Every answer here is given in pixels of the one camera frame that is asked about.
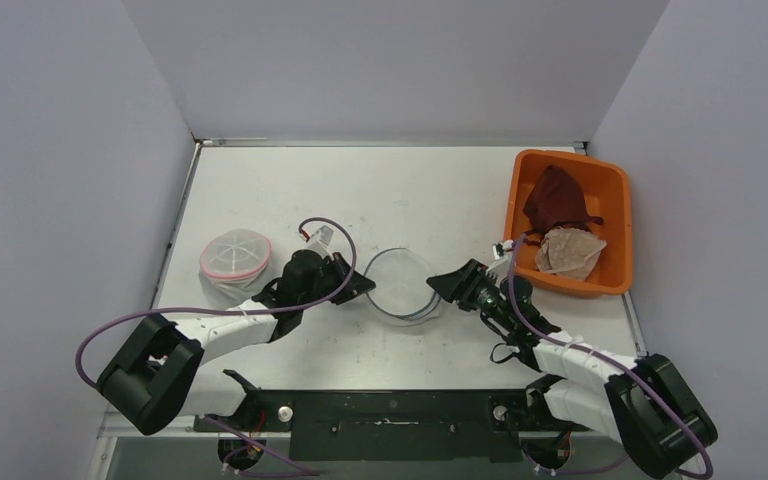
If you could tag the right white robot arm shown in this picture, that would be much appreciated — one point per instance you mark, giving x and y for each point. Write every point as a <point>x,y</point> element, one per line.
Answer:
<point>641,402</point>

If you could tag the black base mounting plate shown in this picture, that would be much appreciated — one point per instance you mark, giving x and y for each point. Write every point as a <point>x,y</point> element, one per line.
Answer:
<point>400,425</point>

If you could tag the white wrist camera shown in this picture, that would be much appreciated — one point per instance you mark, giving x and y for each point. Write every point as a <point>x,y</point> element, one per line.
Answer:
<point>319,240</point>
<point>502,254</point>

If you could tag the beige lace bra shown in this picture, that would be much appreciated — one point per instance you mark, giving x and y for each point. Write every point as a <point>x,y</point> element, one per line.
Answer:
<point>569,253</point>

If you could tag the pink-trimmed mesh laundry bag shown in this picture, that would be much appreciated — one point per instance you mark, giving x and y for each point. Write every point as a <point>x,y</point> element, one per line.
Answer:
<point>230,265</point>

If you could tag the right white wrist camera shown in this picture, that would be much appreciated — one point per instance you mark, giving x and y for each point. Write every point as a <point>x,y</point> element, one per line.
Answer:
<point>502,254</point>

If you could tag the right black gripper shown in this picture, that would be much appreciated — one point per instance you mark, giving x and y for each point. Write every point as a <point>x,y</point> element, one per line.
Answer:
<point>467,283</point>

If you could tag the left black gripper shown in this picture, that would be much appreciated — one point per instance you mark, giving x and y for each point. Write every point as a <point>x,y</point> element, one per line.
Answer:
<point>356,287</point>

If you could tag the orange plastic bin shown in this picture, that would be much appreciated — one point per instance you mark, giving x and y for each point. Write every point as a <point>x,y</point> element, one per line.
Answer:
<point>606,191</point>

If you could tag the blue-trimmed mesh laundry bag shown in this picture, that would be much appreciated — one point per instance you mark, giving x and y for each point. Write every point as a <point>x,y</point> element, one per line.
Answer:
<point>402,297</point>

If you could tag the red bra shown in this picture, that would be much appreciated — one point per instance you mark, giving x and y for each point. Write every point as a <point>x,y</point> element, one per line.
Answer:
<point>556,201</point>

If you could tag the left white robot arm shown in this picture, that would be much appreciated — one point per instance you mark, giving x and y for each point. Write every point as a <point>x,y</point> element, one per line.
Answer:
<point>157,375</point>

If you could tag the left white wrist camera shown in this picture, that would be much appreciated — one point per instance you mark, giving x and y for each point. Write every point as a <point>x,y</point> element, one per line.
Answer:
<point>319,240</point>

